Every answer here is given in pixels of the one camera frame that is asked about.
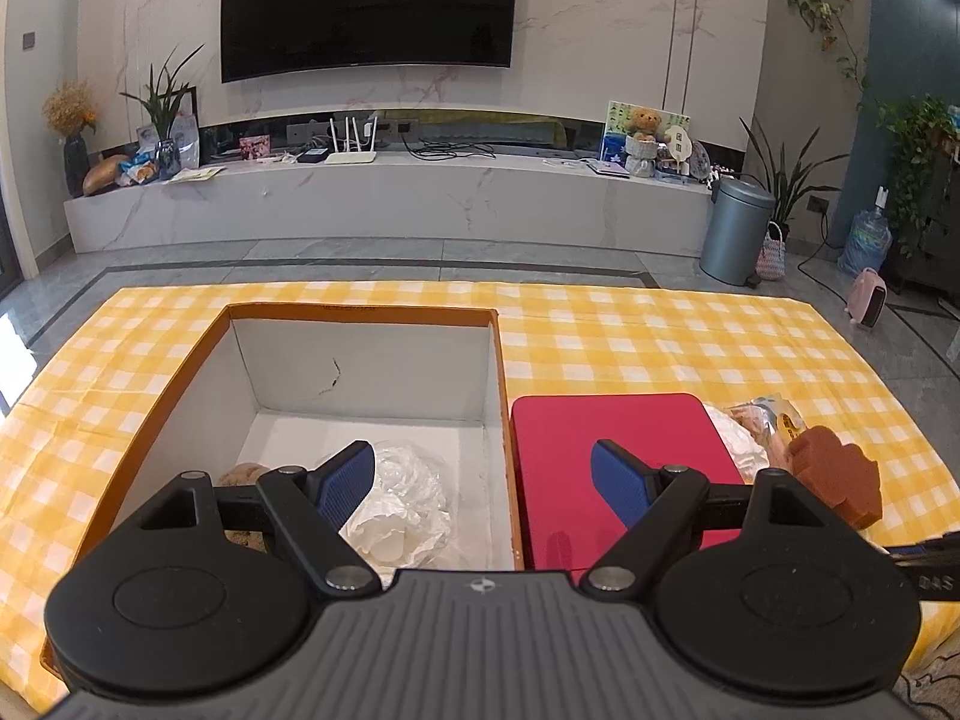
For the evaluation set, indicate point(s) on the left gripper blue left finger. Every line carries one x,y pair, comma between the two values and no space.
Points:
307,510

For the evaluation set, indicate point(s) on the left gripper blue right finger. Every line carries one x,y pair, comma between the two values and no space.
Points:
659,509

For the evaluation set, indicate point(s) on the brown plush scrunchie toy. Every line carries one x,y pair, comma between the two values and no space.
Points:
244,476

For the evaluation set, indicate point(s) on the brown bear-shaped sponge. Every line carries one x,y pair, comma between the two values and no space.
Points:
838,474

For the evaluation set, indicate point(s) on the yellow cloth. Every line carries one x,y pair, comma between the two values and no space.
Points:
773,423

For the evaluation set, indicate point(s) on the grey sweater forearm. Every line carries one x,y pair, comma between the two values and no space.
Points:
933,693

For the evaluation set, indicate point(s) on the red box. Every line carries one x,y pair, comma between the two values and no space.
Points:
567,524

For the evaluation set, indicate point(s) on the white lace cloth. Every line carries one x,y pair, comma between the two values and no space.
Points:
748,456

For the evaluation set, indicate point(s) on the orange cardboard box white inside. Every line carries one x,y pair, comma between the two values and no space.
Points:
162,606

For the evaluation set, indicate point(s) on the yellow checkered tablecloth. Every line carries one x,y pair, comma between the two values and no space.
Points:
65,438

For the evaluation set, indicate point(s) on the pink woven handbag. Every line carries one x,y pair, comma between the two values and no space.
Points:
771,262

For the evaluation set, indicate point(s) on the pink space heater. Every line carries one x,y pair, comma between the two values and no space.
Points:
867,298

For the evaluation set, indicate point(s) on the blue-grey trash bin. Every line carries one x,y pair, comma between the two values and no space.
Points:
736,229

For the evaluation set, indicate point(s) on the blue water jug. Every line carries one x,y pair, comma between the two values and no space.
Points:
869,240

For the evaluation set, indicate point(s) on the white marble TV console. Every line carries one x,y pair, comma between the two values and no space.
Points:
501,199

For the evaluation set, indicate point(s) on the green potted floor plant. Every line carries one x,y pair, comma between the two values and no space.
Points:
788,180

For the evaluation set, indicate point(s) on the white wifi router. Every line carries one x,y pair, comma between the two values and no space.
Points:
348,148

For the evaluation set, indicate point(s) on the teddy bear on console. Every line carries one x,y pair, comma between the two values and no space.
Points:
643,124

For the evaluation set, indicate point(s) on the green plant in vase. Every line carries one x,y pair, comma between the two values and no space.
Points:
161,99

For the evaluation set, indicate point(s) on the dark cabinet with plants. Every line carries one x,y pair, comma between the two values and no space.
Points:
921,215

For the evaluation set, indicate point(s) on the dried yellow flowers vase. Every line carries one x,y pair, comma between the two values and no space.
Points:
70,111

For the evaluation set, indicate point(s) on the black wall television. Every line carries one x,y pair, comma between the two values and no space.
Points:
269,37

